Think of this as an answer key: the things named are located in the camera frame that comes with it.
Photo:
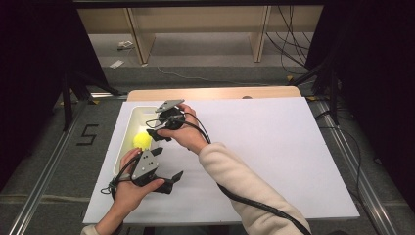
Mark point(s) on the person's left hand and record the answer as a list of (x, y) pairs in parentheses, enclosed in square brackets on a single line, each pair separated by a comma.
[(129, 197)]

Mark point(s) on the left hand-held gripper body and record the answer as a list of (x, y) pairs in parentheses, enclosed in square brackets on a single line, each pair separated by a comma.
[(145, 165)]

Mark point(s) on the person's right hand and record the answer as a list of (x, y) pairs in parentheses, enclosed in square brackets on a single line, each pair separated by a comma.
[(189, 135)]

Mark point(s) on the white paper scrap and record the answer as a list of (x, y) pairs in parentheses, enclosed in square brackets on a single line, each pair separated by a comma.
[(116, 64)]

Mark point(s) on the black metal stand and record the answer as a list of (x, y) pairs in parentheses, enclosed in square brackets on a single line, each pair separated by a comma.
[(332, 98), (67, 104)]

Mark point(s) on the yellow tennis ball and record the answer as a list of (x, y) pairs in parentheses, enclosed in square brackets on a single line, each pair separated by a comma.
[(142, 141)]

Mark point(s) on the white board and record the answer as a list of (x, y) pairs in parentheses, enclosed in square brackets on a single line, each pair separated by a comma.
[(274, 153)]

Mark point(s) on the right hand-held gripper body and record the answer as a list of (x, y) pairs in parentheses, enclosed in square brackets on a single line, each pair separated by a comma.
[(171, 119)]

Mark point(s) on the small white device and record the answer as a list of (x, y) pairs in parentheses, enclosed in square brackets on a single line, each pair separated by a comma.
[(125, 44)]

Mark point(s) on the white plastic bin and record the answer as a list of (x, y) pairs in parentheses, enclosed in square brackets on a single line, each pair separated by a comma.
[(135, 122)]

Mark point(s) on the wooden table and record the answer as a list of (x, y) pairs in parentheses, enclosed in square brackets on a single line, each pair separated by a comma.
[(212, 93)]

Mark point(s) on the aluminium floor rail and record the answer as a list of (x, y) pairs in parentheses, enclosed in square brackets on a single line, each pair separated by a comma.
[(42, 176), (355, 163)]

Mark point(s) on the dark curtain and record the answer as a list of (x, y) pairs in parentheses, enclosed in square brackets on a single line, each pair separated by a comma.
[(36, 65), (378, 81)]

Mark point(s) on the wooden shelf unit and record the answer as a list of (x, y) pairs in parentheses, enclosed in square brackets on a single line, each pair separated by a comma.
[(141, 40)]

